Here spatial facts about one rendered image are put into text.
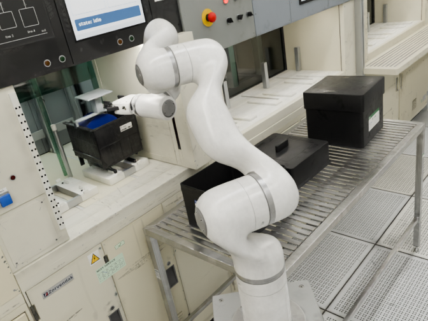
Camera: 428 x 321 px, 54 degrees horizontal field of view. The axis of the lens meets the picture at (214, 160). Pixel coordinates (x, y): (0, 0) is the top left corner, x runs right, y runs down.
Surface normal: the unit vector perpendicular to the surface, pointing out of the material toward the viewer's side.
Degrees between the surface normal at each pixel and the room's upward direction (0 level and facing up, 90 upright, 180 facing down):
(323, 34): 90
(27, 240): 90
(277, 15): 90
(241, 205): 53
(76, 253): 90
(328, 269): 0
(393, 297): 0
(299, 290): 0
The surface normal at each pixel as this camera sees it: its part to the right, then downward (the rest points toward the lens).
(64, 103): 0.74, 0.16
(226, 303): -0.17, -0.90
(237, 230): 0.45, 0.36
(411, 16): -0.65, 0.41
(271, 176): -0.09, -0.54
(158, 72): 0.25, 0.33
